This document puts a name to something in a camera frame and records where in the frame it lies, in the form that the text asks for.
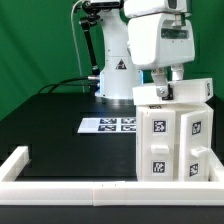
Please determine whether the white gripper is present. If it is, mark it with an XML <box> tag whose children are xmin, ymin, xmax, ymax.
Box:
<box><xmin>128</xmin><ymin>13</ymin><xmax>195</xmax><ymax>100</ymax></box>

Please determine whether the white U-shaped boundary frame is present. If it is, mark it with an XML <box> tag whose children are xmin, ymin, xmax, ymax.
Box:
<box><xmin>0</xmin><ymin>146</ymin><xmax>224</xmax><ymax>206</ymax></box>

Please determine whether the grey hanging cable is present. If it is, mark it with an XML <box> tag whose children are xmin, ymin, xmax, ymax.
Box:
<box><xmin>70</xmin><ymin>0</ymin><xmax>86</xmax><ymax>94</ymax></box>

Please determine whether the white cabinet body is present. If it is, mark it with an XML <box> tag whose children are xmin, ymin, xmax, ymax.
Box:
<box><xmin>136</xmin><ymin>103</ymin><xmax>213</xmax><ymax>181</ymax></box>

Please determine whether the small white cabinet top box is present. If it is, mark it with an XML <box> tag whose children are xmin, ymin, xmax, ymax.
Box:
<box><xmin>133</xmin><ymin>78</ymin><xmax>213</xmax><ymax>106</ymax></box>

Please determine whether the white fiducial marker base plate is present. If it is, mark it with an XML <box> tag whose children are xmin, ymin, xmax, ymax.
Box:
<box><xmin>78</xmin><ymin>117</ymin><xmax>136</xmax><ymax>133</ymax></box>

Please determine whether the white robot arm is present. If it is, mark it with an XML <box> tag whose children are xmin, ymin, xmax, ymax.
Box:
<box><xmin>90</xmin><ymin>0</ymin><xmax>195</xmax><ymax>100</ymax></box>

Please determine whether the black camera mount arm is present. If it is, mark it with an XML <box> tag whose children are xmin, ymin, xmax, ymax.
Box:
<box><xmin>79</xmin><ymin>0</ymin><xmax>124</xmax><ymax>75</ymax></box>

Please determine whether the black cable bundle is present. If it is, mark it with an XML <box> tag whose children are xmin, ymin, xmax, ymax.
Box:
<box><xmin>37</xmin><ymin>76</ymin><xmax>100</xmax><ymax>94</ymax></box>

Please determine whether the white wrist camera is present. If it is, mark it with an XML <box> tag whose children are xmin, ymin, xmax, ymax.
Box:
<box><xmin>124</xmin><ymin>0</ymin><xmax>192</xmax><ymax>18</ymax></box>

